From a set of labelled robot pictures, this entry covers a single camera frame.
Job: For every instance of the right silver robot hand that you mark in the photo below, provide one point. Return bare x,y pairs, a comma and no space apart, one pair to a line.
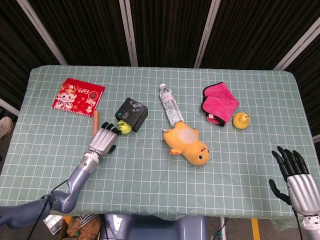
298,187

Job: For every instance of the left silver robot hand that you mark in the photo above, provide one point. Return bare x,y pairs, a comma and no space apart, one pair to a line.
103,140

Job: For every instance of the yellow tennis ball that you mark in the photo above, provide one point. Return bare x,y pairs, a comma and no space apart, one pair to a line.
125,127

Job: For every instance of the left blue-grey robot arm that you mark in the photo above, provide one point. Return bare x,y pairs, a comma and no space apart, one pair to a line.
62,190

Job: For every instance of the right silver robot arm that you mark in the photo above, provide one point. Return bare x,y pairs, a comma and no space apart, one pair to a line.
311,227

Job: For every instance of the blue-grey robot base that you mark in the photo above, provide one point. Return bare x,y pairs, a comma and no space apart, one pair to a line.
152,227

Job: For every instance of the black cardboard box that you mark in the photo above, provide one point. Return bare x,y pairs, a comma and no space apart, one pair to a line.
132,113

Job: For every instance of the wooden cylinder stick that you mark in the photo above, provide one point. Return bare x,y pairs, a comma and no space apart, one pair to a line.
96,122

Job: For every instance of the red cartoon calendar booklet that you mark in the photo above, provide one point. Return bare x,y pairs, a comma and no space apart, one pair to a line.
78,97

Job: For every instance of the clear plastic water bottle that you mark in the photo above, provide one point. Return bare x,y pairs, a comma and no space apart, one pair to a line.
171,106

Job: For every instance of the green checkered tablecloth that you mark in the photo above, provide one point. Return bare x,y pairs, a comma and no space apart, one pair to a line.
160,195

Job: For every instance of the yellow plush toy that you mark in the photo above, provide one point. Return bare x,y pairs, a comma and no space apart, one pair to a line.
186,142

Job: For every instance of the yellow toy pear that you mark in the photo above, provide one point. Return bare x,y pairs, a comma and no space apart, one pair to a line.
241,120

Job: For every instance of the brown plush toy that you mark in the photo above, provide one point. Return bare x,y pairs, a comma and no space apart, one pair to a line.
85,228

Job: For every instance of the white shoe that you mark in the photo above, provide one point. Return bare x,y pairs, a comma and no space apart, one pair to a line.
5,127

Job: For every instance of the pink folded towel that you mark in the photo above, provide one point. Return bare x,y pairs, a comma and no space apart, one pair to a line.
218,103

